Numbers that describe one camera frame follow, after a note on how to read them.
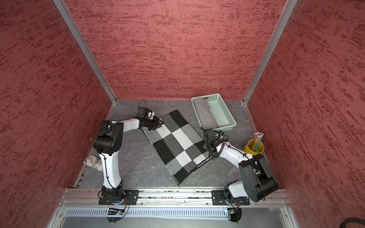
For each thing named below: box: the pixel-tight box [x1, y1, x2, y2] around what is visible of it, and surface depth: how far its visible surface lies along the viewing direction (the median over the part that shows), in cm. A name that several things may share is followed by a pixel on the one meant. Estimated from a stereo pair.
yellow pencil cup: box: [242, 138, 265, 156], surface depth 85 cm
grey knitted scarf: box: [192, 97, 218, 130], surface depth 105 cm
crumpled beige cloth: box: [83, 155, 104, 172], surface depth 85 cm
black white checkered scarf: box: [142, 109, 212, 186], surface depth 95 cm
